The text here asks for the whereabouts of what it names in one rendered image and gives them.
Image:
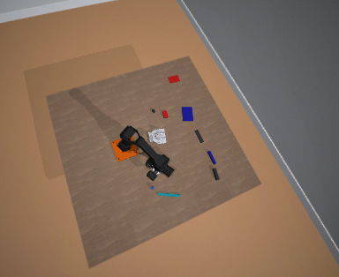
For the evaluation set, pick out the blue flat plate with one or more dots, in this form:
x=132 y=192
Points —
x=187 y=113

